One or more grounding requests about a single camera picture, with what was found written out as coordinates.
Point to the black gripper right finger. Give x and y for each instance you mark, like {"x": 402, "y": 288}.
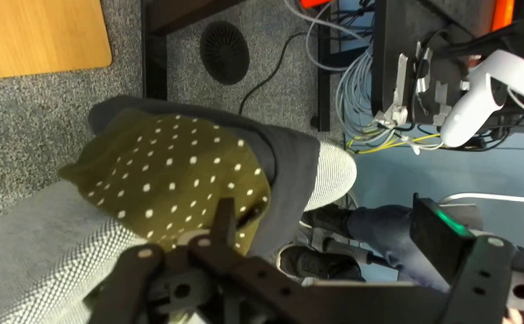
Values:
{"x": 483, "y": 280}

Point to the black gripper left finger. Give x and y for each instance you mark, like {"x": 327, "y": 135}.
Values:
{"x": 154, "y": 280}

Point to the dark sneaker shoe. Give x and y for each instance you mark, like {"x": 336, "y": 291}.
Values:
{"x": 309, "y": 262}

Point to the white VR controller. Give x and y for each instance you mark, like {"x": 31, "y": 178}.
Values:
{"x": 483, "y": 90}

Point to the black round perforated speaker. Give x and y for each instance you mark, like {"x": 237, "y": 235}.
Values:
{"x": 226, "y": 54}

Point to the black metal table frame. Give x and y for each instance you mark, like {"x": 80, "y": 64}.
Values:
{"x": 156, "y": 64}

